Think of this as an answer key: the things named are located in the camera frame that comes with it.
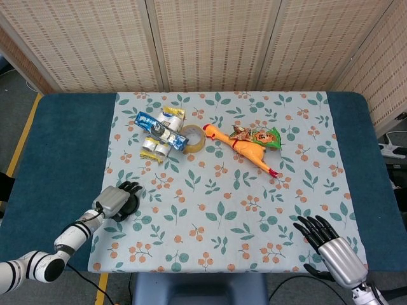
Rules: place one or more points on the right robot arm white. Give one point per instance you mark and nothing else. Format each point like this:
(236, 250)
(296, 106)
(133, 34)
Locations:
(365, 295)

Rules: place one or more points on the yellow floor tape strip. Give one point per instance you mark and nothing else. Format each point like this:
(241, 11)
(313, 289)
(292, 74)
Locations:
(25, 136)

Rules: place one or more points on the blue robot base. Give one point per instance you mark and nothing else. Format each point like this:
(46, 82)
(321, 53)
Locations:
(197, 289)

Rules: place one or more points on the yellow rubber chicken toy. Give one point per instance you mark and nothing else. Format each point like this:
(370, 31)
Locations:
(248, 147)

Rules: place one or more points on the green snack bag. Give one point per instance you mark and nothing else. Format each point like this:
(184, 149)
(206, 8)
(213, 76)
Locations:
(267, 138)

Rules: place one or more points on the blue cookie package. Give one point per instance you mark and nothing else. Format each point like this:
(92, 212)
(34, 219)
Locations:
(149, 124)

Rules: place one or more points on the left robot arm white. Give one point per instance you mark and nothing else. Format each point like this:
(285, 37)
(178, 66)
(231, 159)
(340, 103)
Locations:
(73, 235)

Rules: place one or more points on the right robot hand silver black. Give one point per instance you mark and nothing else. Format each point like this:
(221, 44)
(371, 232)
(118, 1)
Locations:
(340, 257)

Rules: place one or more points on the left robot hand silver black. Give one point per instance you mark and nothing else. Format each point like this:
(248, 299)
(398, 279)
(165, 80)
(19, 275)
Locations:
(111, 201)

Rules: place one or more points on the floral print tablecloth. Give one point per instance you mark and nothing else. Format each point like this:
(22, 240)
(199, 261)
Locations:
(222, 190)

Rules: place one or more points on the woven bamboo screen panel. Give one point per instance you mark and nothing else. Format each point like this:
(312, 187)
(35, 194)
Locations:
(388, 79)
(19, 66)
(216, 44)
(324, 44)
(89, 44)

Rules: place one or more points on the yellow white roll pack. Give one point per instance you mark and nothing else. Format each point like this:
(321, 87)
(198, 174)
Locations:
(154, 147)

